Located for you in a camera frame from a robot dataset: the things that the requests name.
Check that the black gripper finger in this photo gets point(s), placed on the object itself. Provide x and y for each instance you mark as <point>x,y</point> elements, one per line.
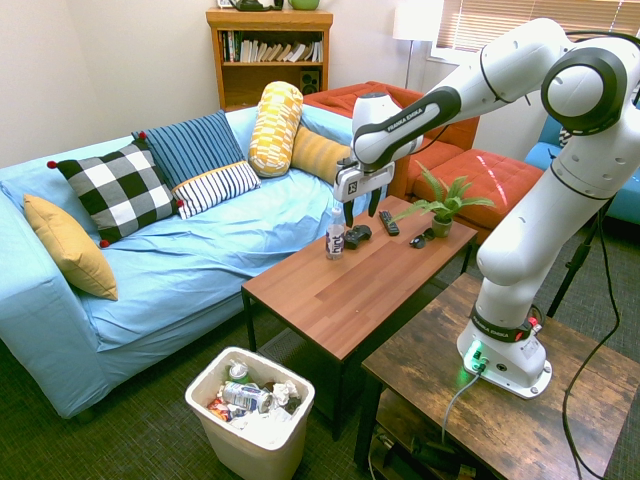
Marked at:
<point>348,212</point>
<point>375,202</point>

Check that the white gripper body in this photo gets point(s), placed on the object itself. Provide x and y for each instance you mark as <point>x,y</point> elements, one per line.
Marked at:
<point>361,182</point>

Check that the clear plastic water bottle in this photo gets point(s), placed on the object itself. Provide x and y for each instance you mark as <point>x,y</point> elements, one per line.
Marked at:
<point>335,242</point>

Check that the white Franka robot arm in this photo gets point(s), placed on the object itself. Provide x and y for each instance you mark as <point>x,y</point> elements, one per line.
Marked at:
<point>575,165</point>

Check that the white plastic trash bin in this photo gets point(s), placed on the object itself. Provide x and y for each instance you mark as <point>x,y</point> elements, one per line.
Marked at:
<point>250,450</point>

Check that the black remote control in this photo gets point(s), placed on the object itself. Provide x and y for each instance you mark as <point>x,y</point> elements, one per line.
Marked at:
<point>389,222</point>

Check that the black game controller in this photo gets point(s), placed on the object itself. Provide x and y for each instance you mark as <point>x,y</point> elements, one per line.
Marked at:
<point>357,236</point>

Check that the mustard striped bolster pillow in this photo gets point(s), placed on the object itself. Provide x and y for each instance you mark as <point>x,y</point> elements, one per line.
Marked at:
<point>320,152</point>

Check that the black sunglasses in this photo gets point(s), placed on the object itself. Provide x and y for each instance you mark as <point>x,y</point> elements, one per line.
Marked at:
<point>419,241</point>

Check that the small potted green fern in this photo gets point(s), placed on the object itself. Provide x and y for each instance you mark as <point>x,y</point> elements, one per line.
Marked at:
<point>442,226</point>

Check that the red-brown wooden coffee table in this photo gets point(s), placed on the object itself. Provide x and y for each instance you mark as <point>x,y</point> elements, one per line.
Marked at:
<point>350,300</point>

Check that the yellow white patterned bolster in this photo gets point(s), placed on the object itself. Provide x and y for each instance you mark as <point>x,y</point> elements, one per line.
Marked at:
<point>275,130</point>

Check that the orange ottoman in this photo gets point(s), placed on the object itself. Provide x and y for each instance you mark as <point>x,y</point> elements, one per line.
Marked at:
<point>485,175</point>

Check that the small black speaker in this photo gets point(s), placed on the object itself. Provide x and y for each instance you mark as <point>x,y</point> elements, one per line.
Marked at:
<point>309,81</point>

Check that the white navy striped pillow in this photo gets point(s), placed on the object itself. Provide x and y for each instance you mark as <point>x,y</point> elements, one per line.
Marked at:
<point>220,187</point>

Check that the wooden bookshelf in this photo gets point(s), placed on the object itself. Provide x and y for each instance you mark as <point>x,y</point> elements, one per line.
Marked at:
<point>270,82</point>

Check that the rustic dark wood side table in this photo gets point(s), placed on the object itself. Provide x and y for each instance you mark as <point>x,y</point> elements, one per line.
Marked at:
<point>425,340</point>

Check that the row of paperback books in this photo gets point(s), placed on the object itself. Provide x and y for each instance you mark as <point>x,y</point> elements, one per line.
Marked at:
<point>275,51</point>

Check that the light blue sofa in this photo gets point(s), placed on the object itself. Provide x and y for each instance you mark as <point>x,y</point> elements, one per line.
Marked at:
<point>190,270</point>

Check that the blue striped pillow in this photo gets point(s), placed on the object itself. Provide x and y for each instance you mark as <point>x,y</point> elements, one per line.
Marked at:
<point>192,145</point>

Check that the white shade floor lamp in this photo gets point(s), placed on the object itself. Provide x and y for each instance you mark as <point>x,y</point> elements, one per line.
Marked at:
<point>417,20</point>

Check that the green bowl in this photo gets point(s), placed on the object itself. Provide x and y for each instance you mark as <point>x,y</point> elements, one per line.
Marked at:
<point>304,4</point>

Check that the crumpled white paper ball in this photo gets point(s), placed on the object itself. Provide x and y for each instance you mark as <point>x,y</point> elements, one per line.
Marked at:
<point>286,392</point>

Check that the green drink can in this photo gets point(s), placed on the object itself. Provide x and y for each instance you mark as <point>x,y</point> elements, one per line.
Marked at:
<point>238,372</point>

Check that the black white patterned cushion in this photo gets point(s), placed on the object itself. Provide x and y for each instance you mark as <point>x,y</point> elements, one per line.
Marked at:
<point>565,136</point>

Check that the black object on bookshelf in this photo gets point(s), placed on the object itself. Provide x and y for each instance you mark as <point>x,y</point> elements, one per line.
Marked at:
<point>255,5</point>

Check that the crushed white blue can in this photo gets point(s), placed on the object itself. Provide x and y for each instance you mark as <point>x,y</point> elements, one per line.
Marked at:
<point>245,395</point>

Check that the wooden window blinds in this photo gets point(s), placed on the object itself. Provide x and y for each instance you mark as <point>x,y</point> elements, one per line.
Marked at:
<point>500,20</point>

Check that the white crumpled tissue paper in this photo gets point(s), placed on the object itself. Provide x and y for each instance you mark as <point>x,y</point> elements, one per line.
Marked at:
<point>265,425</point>

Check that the black white checkered pillow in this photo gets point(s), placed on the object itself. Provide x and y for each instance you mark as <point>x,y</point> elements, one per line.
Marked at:
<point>117,190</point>

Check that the red snack wrapper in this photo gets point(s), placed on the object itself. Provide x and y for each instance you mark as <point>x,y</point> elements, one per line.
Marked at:
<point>218,407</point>

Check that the plain mustard yellow pillow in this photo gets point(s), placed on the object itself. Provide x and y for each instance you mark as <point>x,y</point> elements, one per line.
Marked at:
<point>70,245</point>

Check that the black camera tripod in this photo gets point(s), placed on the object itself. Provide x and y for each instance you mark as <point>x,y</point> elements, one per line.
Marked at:
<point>575,260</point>

